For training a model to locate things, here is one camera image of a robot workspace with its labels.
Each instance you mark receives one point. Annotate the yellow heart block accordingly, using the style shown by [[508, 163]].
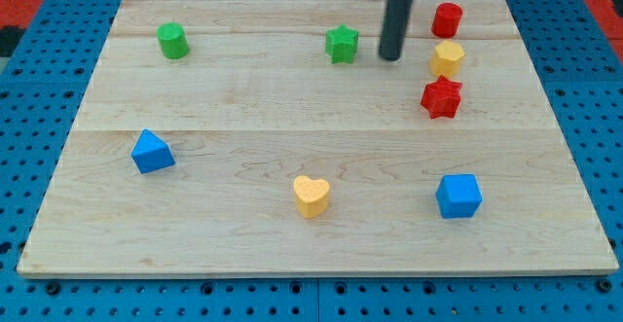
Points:
[[311, 195]]

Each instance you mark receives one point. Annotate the blue cube block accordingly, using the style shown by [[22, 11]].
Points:
[[458, 196]]

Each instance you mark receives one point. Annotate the light wooden board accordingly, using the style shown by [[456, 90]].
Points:
[[257, 102]]

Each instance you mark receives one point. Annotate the green star block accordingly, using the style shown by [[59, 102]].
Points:
[[341, 44]]

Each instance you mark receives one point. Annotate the red star block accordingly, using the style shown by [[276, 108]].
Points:
[[442, 98]]

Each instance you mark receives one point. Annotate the yellow hexagon block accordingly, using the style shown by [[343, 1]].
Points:
[[446, 59]]

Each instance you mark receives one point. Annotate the blue triangular prism block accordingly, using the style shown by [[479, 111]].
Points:
[[151, 153]]

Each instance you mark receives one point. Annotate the green cylinder block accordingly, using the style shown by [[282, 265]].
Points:
[[172, 40]]

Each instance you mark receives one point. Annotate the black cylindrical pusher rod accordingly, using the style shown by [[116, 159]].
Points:
[[394, 29]]

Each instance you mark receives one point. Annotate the red cylinder block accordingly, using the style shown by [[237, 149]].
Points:
[[446, 20]]

